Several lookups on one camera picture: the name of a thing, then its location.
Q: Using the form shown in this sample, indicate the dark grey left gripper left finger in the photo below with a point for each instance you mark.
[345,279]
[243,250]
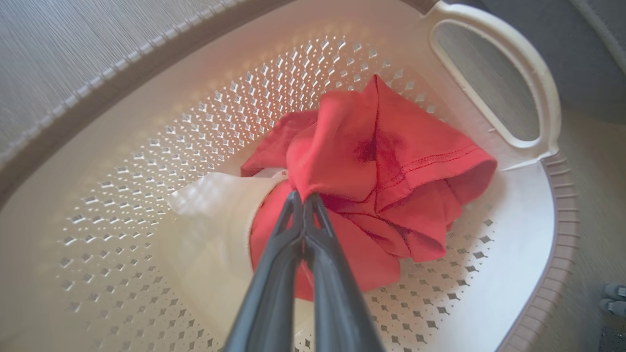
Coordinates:
[271,283]

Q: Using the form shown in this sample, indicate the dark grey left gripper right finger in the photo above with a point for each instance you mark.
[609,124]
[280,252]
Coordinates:
[332,288]

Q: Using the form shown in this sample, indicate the red cloth garment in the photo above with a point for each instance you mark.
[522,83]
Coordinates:
[391,161]

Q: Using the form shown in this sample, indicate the white cloth garment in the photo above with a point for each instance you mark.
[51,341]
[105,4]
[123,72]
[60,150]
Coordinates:
[215,220]

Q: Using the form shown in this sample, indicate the grey and yellow sofa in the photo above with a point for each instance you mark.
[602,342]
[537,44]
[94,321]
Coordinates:
[567,49]

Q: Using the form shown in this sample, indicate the cream perforated plastic laundry basket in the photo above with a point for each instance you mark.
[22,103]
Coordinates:
[146,195]

